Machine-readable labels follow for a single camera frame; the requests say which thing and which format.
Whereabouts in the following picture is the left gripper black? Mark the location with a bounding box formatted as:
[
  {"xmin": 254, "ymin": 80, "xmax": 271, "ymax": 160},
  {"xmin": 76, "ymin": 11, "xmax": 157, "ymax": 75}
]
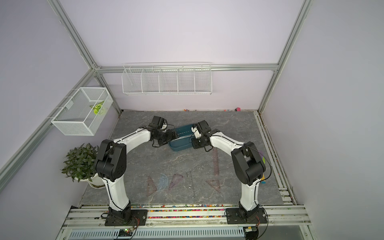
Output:
[{"xmin": 154, "ymin": 128, "xmax": 180, "ymax": 146}]

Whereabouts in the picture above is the teal plastic storage box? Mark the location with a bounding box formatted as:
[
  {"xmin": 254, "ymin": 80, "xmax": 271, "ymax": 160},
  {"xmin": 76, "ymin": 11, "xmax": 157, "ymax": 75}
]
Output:
[{"xmin": 168, "ymin": 124, "xmax": 195, "ymax": 152}]

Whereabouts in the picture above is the clear straight ruler bottom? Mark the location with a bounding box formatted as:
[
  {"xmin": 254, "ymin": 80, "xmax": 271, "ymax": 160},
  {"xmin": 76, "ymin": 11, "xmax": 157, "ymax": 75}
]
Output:
[{"xmin": 187, "ymin": 171, "xmax": 196, "ymax": 199}]

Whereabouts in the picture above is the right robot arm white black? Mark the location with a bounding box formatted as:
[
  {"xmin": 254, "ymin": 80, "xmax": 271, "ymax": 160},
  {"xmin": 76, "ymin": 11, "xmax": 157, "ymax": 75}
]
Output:
[{"xmin": 192, "ymin": 131, "xmax": 266, "ymax": 212}]

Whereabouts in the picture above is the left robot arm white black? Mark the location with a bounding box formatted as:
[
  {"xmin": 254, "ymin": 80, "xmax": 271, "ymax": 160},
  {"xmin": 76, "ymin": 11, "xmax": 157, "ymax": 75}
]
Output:
[{"xmin": 94, "ymin": 128, "xmax": 179, "ymax": 212}]

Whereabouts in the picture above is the pink triangle ruler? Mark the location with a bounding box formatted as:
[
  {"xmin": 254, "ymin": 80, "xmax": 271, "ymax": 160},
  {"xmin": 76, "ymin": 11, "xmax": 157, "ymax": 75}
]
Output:
[{"xmin": 168, "ymin": 174, "xmax": 184, "ymax": 191}]

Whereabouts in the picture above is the blue protractor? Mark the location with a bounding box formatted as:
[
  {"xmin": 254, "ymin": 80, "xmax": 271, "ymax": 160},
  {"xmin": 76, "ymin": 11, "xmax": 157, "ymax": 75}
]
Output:
[{"xmin": 158, "ymin": 174, "xmax": 169, "ymax": 191}]

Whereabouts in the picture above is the green leaf toy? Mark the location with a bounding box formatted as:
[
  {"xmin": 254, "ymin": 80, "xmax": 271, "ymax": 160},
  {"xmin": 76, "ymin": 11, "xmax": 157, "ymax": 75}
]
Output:
[{"xmin": 90, "ymin": 101, "xmax": 106, "ymax": 116}]

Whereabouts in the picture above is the white mesh basket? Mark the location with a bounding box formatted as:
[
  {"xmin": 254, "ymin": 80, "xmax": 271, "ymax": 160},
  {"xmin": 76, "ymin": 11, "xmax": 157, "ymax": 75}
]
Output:
[{"xmin": 51, "ymin": 87, "xmax": 113, "ymax": 136}]

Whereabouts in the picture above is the potted green plant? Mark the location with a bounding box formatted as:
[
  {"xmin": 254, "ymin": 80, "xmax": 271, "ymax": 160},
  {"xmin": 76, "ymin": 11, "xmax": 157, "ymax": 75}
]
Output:
[{"xmin": 61, "ymin": 143, "xmax": 105, "ymax": 189}]

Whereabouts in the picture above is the white vent grille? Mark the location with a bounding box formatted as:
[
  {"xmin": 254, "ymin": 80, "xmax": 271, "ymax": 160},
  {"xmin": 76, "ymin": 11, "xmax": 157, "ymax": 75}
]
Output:
[{"xmin": 68, "ymin": 228, "xmax": 245, "ymax": 240}]

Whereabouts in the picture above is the circuit board left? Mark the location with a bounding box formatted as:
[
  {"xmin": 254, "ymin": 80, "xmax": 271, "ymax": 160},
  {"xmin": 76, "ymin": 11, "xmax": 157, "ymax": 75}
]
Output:
[{"xmin": 117, "ymin": 229, "xmax": 133, "ymax": 238}]

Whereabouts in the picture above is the circuit board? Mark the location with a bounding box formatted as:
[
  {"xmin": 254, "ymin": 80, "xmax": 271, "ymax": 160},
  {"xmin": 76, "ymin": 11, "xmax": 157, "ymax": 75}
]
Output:
[
  {"xmin": 243, "ymin": 226, "xmax": 259, "ymax": 240},
  {"xmin": 117, "ymin": 229, "xmax": 133, "ymax": 238}
]

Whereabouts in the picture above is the circuit board right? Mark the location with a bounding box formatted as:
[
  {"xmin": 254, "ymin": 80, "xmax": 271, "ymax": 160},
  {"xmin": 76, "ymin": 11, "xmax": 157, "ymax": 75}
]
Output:
[{"xmin": 243, "ymin": 226, "xmax": 259, "ymax": 240}]

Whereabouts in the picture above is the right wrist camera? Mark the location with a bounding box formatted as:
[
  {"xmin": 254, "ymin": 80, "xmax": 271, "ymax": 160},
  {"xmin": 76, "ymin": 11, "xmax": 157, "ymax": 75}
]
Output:
[{"xmin": 191, "ymin": 120, "xmax": 211, "ymax": 139}]

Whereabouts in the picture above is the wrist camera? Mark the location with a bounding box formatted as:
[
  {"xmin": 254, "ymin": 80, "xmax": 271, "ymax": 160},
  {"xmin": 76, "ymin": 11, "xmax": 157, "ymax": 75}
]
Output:
[
  {"xmin": 191, "ymin": 120, "xmax": 211, "ymax": 139},
  {"xmin": 149, "ymin": 116, "xmax": 168, "ymax": 130}
]

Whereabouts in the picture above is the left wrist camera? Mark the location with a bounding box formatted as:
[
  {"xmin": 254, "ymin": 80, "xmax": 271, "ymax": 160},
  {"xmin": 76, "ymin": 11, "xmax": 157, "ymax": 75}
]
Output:
[{"xmin": 149, "ymin": 116, "xmax": 168, "ymax": 130}]

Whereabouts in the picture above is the white wire wall shelf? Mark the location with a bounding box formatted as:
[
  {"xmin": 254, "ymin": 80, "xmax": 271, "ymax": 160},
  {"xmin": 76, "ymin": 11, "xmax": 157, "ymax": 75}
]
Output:
[{"xmin": 122, "ymin": 62, "xmax": 213, "ymax": 95}]

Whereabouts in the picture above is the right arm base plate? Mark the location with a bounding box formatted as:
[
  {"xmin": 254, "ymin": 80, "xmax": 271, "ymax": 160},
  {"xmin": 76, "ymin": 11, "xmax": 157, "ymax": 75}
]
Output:
[{"xmin": 224, "ymin": 207, "xmax": 267, "ymax": 225}]

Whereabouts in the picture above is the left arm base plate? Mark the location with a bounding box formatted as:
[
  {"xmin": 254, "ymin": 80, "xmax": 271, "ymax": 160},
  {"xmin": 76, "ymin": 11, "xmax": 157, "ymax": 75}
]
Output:
[{"xmin": 105, "ymin": 209, "xmax": 148, "ymax": 227}]

